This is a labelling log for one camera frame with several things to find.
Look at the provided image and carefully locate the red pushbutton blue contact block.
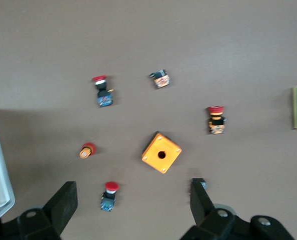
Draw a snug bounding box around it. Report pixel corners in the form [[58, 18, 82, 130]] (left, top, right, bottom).
[[91, 74, 115, 109], [99, 181, 120, 213]]

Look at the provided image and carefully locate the orange black contact block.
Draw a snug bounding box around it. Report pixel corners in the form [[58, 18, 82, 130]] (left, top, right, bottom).
[[148, 69, 172, 90]]

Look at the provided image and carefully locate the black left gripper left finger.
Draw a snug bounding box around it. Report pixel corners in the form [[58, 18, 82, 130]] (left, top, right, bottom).
[[0, 181, 79, 240]]

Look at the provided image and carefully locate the red yellow mushroom button head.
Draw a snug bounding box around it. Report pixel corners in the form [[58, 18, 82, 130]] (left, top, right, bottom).
[[78, 142, 97, 160]]

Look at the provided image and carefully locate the orange button enclosure box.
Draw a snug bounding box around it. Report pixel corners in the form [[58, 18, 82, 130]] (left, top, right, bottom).
[[141, 131, 183, 175]]

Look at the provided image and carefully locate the red pushbutton orange contact block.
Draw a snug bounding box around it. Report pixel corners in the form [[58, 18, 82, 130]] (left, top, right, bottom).
[[206, 105, 227, 136]]

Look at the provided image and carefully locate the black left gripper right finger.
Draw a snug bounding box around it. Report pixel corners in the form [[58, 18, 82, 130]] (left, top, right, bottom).
[[179, 177, 296, 240]]

